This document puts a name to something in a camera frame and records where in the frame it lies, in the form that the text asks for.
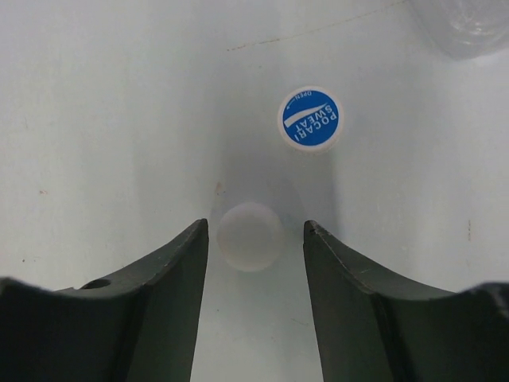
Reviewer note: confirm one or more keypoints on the clear bottle blue green label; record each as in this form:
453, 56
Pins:
465, 29

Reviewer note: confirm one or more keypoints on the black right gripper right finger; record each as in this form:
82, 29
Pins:
373, 324

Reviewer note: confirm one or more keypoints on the plain white bottle cap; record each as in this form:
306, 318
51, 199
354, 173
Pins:
250, 237

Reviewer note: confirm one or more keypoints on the blue white Pocari cap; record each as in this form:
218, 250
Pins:
310, 119

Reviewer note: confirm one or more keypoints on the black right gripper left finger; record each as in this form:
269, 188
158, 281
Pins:
139, 323

